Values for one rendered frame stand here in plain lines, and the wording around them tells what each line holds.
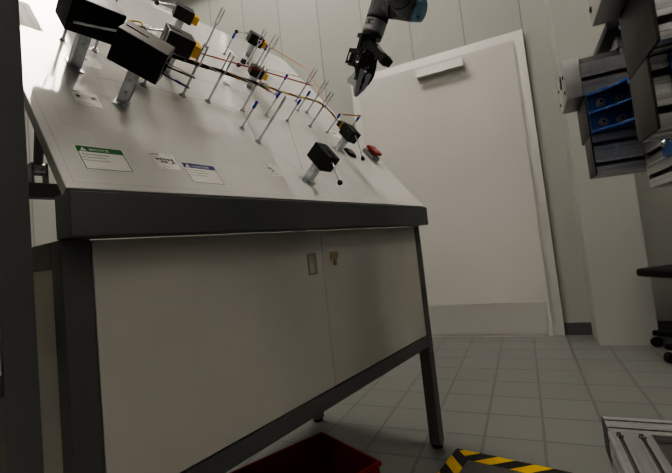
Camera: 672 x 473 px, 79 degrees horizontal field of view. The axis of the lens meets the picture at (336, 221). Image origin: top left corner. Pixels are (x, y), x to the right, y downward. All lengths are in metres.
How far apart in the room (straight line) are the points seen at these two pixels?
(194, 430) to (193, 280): 0.26
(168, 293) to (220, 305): 0.11
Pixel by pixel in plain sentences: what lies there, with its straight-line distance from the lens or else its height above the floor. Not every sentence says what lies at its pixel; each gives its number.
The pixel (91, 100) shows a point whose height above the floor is 1.07.
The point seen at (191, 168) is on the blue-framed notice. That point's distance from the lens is 0.84.
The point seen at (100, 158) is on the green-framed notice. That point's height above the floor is 0.93.
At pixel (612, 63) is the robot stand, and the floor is 1.08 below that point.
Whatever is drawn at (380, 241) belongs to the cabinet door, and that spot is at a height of 0.75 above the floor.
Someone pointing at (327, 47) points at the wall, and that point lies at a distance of 3.90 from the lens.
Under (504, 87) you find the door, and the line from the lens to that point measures 3.31.
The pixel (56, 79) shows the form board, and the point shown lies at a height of 1.11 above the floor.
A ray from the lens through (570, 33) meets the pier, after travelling 3.18.
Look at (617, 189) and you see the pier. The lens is 2.97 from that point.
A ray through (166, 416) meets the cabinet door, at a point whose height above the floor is 0.50.
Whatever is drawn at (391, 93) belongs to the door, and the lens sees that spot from 3.47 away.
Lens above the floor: 0.75
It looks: 4 degrees up
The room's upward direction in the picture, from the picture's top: 6 degrees counter-clockwise
